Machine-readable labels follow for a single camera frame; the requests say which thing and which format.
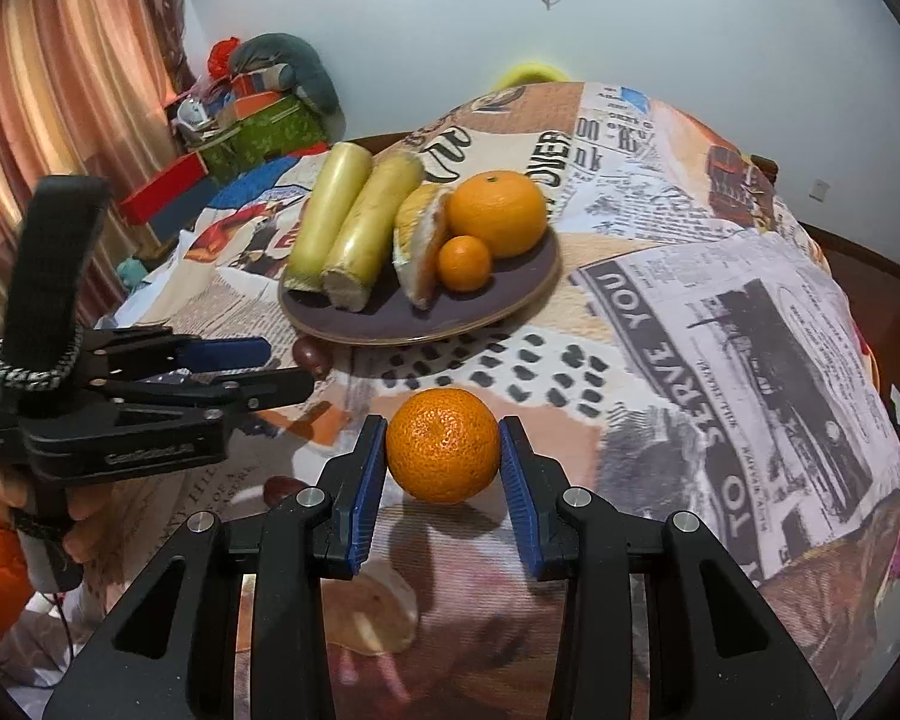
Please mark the person's left hand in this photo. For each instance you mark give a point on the person's left hand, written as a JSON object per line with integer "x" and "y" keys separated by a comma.
{"x": 90, "y": 525}

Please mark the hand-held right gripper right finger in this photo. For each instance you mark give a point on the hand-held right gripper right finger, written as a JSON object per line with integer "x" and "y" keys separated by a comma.
{"x": 521, "y": 499}

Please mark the red box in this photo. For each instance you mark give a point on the red box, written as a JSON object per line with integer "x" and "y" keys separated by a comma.
{"x": 165, "y": 187}

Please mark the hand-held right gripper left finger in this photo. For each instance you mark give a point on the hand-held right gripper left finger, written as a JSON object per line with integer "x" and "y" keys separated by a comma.
{"x": 364, "y": 499}

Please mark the grey pillow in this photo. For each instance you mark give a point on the grey pillow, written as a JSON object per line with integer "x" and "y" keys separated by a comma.
{"x": 292, "y": 60}

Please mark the brown sheer curtain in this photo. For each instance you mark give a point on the brown sheer curtain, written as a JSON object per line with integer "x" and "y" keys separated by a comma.
{"x": 166, "y": 15}

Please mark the long sugarcane piece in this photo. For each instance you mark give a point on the long sugarcane piece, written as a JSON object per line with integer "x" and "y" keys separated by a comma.
{"x": 371, "y": 232}

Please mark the purple plate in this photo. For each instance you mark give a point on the purple plate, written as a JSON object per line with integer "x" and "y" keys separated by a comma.
{"x": 390, "y": 322}

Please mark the wooden bed post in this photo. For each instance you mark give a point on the wooden bed post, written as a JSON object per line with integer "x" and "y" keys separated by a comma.
{"x": 763, "y": 171}

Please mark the newspaper-print blanket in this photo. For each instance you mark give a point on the newspaper-print blanket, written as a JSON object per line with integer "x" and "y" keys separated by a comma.
{"x": 645, "y": 390}

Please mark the green storage box with clutter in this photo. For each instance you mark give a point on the green storage box with clutter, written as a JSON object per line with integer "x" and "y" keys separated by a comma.
{"x": 262, "y": 139}

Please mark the short sugarcane piece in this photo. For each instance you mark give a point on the short sugarcane piece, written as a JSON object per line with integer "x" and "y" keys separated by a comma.
{"x": 330, "y": 210}

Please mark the small orange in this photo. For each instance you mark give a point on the small orange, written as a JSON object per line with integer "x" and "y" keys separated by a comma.
{"x": 465, "y": 264}

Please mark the blue patchwork quilt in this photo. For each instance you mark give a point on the blue patchwork quilt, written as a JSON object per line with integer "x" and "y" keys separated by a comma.
{"x": 255, "y": 191}

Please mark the small dark grape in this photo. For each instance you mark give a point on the small dark grape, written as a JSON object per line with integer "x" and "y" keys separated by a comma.
{"x": 311, "y": 358}

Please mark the orange peel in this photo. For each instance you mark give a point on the orange peel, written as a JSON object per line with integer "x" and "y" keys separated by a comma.
{"x": 420, "y": 247}

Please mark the orange striped curtain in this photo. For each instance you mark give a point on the orange striped curtain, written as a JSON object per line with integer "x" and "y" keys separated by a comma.
{"x": 52, "y": 90}

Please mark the red plastic bag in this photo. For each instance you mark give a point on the red plastic bag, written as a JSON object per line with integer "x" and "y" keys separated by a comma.
{"x": 223, "y": 56}

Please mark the yellow foam arch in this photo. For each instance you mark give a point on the yellow foam arch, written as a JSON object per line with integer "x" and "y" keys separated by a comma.
{"x": 529, "y": 73}

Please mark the large orange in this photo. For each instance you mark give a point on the large orange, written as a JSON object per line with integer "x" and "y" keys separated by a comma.
{"x": 442, "y": 446}
{"x": 499, "y": 214}

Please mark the white wall socket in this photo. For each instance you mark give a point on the white wall socket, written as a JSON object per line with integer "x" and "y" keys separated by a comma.
{"x": 819, "y": 190}

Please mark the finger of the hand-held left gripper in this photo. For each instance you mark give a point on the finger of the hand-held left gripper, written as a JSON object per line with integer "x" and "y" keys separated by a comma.
{"x": 225, "y": 354}
{"x": 270, "y": 388}

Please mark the red date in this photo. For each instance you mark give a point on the red date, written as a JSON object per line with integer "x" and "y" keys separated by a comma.
{"x": 285, "y": 491}

